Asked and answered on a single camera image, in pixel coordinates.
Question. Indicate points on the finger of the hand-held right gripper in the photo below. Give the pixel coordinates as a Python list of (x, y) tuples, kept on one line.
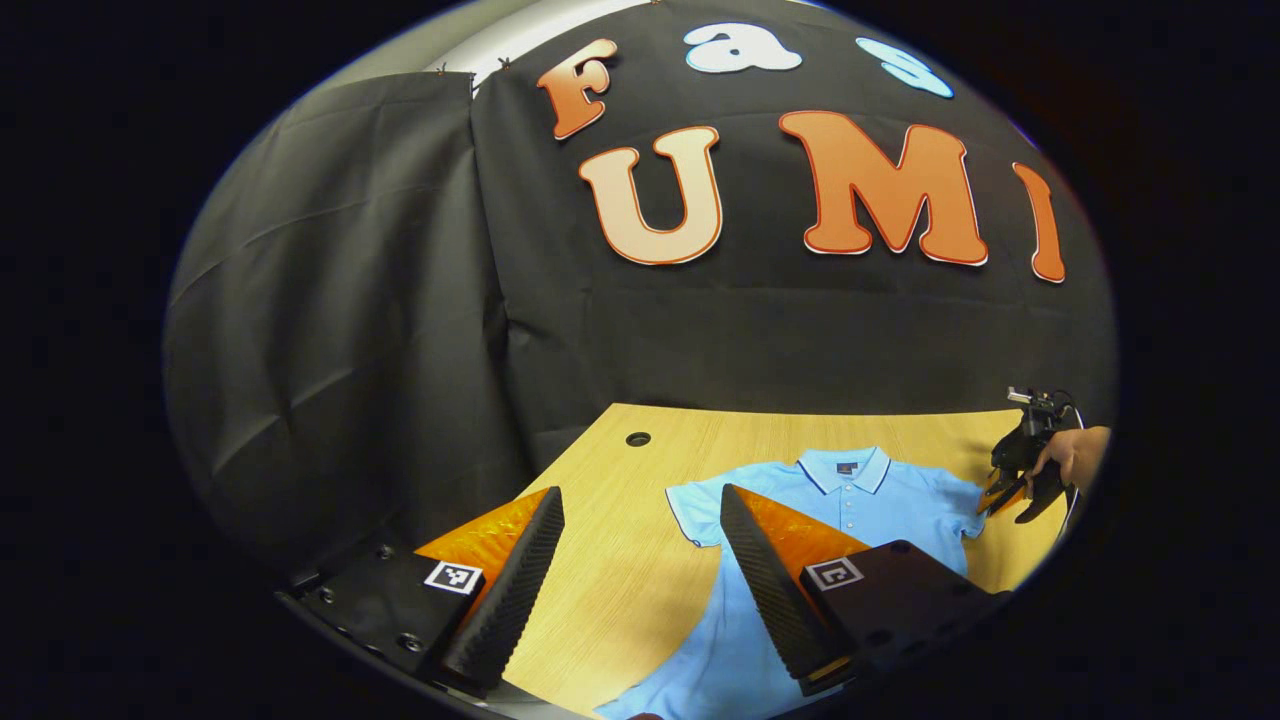
[(1040, 503), (1002, 495)]

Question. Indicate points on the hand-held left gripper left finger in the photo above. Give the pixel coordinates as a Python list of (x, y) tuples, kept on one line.
[(515, 590)]

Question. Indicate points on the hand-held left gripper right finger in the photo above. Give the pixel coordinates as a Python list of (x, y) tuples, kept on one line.
[(765, 590)]

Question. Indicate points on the light blue T-shirt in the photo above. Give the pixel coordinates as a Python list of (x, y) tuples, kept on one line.
[(870, 500)]

